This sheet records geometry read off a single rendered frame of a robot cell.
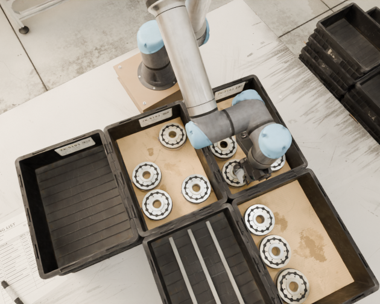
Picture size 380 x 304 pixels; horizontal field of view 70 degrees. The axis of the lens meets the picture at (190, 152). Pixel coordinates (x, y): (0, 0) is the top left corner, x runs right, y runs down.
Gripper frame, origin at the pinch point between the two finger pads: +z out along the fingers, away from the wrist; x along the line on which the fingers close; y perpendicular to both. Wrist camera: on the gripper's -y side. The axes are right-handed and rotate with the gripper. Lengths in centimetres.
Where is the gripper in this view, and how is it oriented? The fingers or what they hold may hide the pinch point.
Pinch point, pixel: (243, 169)
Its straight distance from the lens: 100.7
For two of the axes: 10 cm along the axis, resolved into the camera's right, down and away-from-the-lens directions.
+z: -0.3, 3.3, 9.4
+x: 9.5, -2.7, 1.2
